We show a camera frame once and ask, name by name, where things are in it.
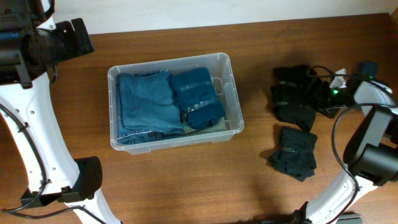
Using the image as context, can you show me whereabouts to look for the black garment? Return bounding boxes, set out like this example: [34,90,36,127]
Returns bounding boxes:
[271,65,317,132]

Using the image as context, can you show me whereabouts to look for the dark grey garment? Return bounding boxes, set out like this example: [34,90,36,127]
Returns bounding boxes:
[268,126,318,182]

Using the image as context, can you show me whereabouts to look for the light blue jeans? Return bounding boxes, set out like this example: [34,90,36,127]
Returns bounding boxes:
[181,114,227,136]

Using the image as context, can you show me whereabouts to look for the dark blue garment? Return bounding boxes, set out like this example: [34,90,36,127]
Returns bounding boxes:
[167,67,225,129]

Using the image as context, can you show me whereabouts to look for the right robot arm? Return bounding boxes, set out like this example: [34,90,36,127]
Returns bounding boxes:
[268,60,397,223]

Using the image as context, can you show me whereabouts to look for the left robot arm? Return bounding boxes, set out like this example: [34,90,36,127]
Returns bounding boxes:
[1,0,118,223]

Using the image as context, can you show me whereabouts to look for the clear plastic storage container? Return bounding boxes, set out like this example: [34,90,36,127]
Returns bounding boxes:
[108,52,244,154]

